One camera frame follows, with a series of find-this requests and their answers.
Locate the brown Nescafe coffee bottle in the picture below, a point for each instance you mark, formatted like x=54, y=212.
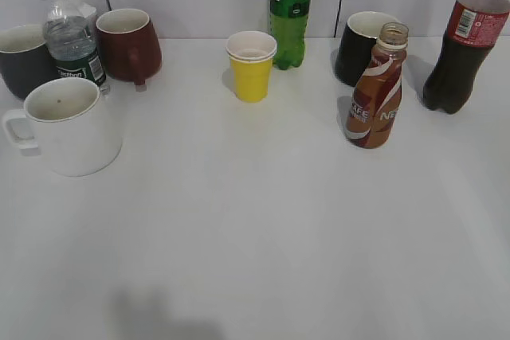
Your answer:
x=378, y=93

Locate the white ceramic mug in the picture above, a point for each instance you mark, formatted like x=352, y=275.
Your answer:
x=68, y=121

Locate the yellow paper cup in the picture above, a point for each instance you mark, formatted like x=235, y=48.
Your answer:
x=251, y=56

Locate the black ceramic mug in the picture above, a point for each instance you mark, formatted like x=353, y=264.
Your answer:
x=359, y=37

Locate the dark red ceramic mug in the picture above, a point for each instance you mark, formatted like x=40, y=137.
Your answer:
x=129, y=45

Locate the green soda bottle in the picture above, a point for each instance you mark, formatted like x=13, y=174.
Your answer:
x=288, y=21

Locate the clear water bottle green label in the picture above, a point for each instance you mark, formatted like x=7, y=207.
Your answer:
x=71, y=43

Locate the white carton behind bottle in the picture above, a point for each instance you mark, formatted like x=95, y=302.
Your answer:
x=88, y=11

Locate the dark grey ceramic mug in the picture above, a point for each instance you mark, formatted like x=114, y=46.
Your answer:
x=25, y=60

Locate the cola bottle red label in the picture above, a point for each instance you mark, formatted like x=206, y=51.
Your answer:
x=472, y=31

